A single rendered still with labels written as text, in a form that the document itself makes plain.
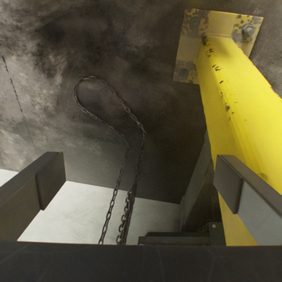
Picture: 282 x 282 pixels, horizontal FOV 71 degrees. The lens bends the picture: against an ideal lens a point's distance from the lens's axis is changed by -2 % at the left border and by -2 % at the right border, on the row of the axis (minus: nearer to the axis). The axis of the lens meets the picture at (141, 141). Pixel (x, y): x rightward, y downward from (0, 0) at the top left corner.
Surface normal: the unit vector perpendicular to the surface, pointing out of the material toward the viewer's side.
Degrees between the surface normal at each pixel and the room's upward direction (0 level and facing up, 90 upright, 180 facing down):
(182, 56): 0
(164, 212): 90
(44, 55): 0
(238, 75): 90
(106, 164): 0
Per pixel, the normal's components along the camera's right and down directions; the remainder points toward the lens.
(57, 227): 0.07, -0.75
